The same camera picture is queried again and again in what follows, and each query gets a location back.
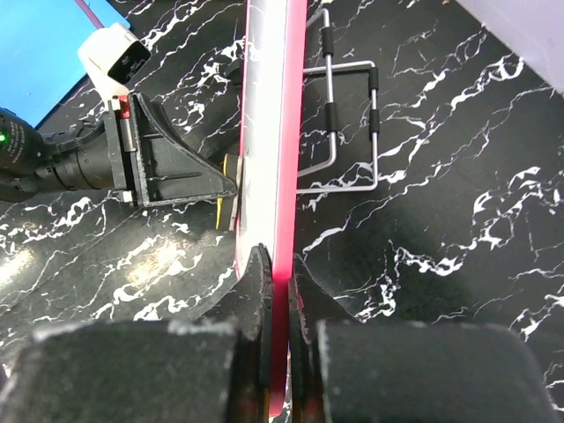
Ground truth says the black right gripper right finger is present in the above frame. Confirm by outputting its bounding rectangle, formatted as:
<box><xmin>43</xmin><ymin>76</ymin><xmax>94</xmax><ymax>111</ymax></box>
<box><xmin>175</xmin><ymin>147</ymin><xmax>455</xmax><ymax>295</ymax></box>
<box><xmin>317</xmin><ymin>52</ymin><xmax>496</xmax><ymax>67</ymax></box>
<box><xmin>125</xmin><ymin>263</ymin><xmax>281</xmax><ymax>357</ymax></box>
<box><xmin>288</xmin><ymin>256</ymin><xmax>353</xmax><ymax>401</ymax></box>

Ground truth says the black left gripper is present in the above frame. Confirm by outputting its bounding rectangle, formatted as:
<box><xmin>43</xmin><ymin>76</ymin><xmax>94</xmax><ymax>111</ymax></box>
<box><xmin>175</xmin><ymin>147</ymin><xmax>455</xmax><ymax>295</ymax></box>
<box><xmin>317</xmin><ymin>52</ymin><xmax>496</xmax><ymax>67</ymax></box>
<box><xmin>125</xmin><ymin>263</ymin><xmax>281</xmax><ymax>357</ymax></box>
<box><xmin>34</xmin><ymin>93</ymin><xmax>230</xmax><ymax>207</ymax></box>

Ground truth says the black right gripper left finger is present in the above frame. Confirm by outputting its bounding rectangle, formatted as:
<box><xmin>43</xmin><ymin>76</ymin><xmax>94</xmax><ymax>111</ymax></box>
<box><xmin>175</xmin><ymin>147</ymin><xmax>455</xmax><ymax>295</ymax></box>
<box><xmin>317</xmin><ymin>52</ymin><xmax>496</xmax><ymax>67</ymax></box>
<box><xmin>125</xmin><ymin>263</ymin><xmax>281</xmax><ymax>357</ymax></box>
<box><xmin>201</xmin><ymin>243</ymin><xmax>272</xmax><ymax>390</ymax></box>

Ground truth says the yellow whiteboard eraser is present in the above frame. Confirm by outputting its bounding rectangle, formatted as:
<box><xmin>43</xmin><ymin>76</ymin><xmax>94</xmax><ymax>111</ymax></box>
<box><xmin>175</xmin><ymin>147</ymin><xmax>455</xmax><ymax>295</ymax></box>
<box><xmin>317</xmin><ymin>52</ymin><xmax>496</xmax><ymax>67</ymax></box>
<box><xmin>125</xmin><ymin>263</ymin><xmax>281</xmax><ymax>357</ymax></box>
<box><xmin>216</xmin><ymin>154</ymin><xmax>243</xmax><ymax>232</ymax></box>

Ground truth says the pink framed whiteboard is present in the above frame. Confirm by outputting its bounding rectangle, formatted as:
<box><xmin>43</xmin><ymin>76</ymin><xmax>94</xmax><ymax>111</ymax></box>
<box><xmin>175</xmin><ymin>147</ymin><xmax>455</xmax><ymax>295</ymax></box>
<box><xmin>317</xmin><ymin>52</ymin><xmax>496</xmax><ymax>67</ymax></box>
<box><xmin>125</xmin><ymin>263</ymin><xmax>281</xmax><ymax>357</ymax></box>
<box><xmin>235</xmin><ymin>1</ymin><xmax>308</xmax><ymax>418</ymax></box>

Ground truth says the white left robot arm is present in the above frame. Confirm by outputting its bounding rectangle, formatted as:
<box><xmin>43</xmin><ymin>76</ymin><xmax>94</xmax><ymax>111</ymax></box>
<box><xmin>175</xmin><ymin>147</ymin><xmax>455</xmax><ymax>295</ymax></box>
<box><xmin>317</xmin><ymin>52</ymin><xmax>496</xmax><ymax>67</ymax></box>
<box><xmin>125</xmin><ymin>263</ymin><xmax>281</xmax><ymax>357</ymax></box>
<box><xmin>1</xmin><ymin>93</ymin><xmax>243</xmax><ymax>207</ymax></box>

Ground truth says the blue folder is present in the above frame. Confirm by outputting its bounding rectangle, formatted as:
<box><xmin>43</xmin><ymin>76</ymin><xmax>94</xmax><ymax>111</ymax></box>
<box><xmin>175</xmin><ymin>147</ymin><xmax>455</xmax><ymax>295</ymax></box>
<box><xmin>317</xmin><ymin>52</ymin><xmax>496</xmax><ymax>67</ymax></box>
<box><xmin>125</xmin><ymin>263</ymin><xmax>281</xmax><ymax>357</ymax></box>
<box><xmin>0</xmin><ymin>0</ymin><xmax>133</xmax><ymax>130</ymax></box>

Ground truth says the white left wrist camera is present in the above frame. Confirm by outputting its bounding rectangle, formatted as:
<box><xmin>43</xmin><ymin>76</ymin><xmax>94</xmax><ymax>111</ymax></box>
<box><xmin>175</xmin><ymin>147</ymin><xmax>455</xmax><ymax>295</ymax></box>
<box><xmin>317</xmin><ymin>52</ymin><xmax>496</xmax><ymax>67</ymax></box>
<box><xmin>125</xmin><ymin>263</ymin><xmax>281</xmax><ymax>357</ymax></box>
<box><xmin>78</xmin><ymin>23</ymin><xmax>151</xmax><ymax>103</ymax></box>

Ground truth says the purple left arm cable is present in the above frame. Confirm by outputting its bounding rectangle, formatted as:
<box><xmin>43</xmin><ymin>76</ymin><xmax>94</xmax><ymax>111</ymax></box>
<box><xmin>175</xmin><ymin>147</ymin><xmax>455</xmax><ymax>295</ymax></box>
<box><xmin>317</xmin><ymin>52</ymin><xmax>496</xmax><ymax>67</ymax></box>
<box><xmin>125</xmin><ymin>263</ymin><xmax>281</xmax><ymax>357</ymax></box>
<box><xmin>74</xmin><ymin>0</ymin><xmax>107</xmax><ymax>30</ymax></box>

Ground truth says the metal wire whiteboard stand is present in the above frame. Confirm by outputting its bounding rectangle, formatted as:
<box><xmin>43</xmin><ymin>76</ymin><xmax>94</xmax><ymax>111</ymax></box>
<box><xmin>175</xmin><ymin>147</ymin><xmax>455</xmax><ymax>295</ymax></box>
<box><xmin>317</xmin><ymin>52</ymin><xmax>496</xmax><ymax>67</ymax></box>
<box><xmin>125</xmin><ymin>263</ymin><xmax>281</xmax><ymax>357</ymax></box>
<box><xmin>297</xmin><ymin>60</ymin><xmax>380</xmax><ymax>195</ymax></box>

